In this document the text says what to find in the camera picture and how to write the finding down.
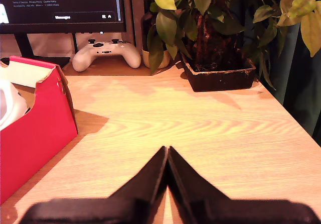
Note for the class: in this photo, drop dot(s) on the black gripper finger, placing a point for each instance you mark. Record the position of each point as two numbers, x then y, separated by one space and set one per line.
185 183
148 183

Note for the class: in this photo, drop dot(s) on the red shoebox with hinged lid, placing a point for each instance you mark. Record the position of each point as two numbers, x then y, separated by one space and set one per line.
37 138

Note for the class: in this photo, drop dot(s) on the small plant in pale pot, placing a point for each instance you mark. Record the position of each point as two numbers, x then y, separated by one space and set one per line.
163 61

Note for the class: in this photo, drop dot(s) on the white game controller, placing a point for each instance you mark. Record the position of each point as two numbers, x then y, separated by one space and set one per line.
105 53

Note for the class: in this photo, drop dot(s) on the leafy plant in black pot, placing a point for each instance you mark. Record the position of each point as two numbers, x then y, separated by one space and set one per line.
215 45

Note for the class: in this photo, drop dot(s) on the dark curtain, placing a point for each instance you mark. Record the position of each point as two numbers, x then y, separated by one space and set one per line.
298 83

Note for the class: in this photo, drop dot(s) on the white shoe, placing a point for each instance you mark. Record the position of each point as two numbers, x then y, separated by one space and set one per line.
10 103

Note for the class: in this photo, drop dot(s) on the black monitor stand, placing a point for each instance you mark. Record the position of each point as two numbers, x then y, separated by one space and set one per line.
23 45

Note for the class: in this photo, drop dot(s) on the wide black computer monitor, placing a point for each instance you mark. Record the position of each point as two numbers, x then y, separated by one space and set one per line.
62 8

